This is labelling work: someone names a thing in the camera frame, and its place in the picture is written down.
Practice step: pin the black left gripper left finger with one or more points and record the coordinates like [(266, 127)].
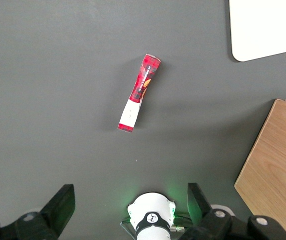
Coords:
[(57, 210)]

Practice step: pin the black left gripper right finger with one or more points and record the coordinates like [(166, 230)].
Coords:
[(208, 215)]

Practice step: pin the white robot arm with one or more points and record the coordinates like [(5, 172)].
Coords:
[(152, 217)]

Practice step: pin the red cookie box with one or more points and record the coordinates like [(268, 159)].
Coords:
[(140, 92)]

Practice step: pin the white tray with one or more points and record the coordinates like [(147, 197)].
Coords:
[(265, 27)]

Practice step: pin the wooden board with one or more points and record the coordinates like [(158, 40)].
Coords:
[(273, 170)]

